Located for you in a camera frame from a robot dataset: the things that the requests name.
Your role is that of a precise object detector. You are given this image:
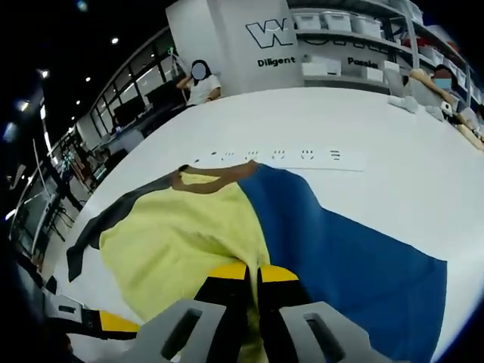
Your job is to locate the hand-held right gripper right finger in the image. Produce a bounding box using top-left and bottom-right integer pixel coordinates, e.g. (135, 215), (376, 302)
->
(256, 264), (383, 363)

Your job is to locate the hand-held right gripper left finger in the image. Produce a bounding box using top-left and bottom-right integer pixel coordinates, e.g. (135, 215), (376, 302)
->
(130, 263), (253, 363)

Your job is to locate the yellow blue grey garment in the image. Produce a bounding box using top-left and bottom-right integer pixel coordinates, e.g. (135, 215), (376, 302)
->
(66, 160), (449, 363)

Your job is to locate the white power strip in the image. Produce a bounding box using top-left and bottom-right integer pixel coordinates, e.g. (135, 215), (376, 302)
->
(194, 149), (367, 173)

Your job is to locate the small white cloth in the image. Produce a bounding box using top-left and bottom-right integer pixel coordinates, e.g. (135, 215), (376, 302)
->
(388, 94), (421, 114)

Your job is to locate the small grey cloth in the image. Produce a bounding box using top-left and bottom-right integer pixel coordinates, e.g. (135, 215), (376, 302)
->
(423, 104), (446, 123)

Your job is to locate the beige cloth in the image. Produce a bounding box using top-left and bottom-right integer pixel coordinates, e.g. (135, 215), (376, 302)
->
(455, 120), (484, 152)

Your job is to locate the grey metal shelf rack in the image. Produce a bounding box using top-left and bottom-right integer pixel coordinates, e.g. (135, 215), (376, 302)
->
(287, 0), (484, 114)

